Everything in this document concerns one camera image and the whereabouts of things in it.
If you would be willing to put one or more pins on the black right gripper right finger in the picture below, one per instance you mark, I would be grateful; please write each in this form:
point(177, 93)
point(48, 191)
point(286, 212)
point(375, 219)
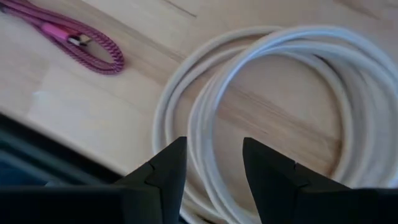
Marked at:
point(270, 180)

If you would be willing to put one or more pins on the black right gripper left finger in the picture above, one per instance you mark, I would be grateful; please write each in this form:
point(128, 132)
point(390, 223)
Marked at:
point(168, 180)

